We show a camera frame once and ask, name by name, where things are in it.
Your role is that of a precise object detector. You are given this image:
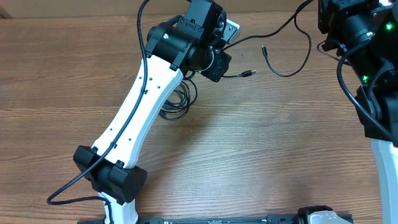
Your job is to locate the long black USB cable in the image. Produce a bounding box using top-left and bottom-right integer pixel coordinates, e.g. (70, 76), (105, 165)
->
(158, 69), (257, 121)

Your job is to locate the short black USB cable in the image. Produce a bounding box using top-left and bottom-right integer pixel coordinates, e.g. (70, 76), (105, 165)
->
(223, 0), (349, 78)

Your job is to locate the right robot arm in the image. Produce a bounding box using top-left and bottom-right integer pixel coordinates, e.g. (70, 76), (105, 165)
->
(318, 0), (397, 223)

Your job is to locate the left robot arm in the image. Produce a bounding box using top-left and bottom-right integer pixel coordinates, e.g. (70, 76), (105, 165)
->
(73, 1), (231, 223)

